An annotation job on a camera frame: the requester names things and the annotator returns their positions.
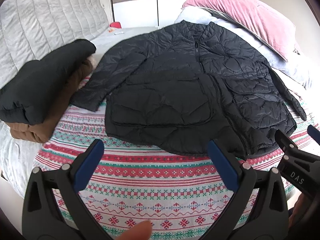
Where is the black quilted puffer jacket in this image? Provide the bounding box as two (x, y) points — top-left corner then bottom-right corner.
(72, 21), (307, 159)

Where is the right hand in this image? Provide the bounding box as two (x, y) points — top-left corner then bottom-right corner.
(289, 193), (311, 228)

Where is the left hand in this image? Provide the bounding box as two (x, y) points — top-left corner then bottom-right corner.
(116, 220), (152, 240)

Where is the light blue folded duvet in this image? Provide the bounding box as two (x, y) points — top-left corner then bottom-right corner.
(174, 6), (291, 72)

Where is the folded brown garment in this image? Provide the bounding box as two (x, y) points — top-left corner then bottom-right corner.
(7, 59), (93, 144)

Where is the red green patterned blanket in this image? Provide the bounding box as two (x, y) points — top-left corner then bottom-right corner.
(33, 76), (320, 240)

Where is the pink velvet pillow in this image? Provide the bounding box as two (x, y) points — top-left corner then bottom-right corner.
(182, 0), (296, 61)

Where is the folded black garment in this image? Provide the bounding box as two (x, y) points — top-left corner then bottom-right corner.
(1, 39), (96, 125)

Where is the grey quilted headboard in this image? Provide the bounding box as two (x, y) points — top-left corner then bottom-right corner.
(1, 0), (109, 86)

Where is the white grey sliding wardrobe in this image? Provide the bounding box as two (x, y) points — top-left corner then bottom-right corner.
(109, 0), (211, 29)

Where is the small red object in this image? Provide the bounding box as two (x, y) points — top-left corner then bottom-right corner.
(110, 22), (121, 29)

